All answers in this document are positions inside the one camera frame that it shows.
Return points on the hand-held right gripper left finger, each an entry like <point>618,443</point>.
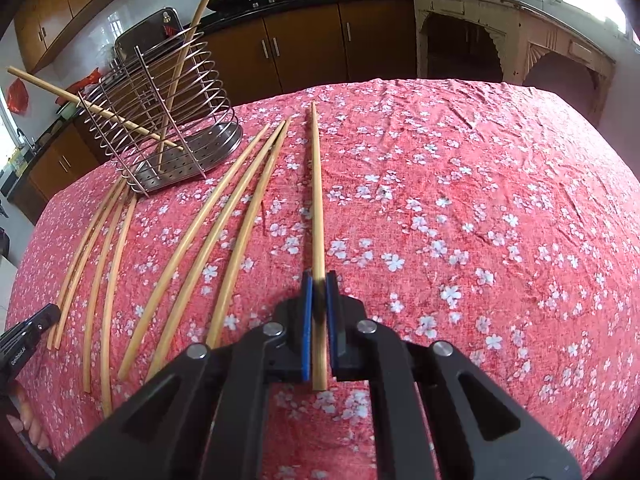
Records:
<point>307,330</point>

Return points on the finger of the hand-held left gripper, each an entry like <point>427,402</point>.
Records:
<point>35,325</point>

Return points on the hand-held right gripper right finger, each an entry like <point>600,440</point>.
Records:
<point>332,330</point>

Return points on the person's left hand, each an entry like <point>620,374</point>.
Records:
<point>30,420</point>

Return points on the yellow green object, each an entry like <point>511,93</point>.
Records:
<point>17,159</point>

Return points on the red floral tablecloth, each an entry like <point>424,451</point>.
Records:
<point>475,235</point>

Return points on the sink faucet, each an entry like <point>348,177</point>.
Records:
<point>25,140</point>

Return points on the green enamel basin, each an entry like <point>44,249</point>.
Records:
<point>67,110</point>

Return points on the red hanging plastic bag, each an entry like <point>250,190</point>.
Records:
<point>16,96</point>

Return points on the red bag on dishes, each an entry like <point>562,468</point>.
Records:
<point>85,81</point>

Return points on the white carved wooden sideboard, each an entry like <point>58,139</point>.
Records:
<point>500,25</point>

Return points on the brown wall kitchen cabinets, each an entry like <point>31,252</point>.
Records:
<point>55,5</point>

